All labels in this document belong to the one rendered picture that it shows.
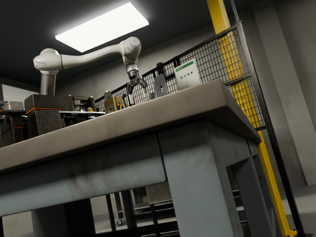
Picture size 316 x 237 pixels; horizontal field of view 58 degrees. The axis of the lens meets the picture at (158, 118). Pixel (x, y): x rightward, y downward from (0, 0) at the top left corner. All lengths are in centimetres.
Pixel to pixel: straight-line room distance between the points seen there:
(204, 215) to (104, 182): 17
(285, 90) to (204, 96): 420
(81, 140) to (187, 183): 18
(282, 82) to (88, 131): 425
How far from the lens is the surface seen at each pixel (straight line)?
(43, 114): 130
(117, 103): 154
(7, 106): 164
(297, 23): 497
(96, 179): 50
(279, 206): 222
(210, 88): 39
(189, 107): 39
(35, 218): 228
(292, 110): 453
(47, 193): 56
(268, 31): 483
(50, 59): 204
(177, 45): 512
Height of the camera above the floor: 59
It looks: 11 degrees up
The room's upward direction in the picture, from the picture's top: 13 degrees counter-clockwise
